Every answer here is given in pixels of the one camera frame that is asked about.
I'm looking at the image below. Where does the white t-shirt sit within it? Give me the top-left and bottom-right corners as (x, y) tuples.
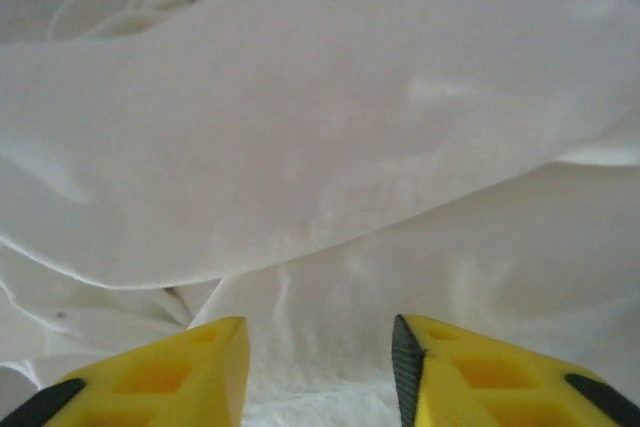
(0, 0), (640, 427)

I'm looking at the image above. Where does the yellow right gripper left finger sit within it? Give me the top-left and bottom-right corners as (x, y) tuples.
(0, 315), (250, 427)

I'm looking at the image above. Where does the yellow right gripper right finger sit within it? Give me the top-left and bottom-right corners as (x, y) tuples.
(391, 314), (640, 427)

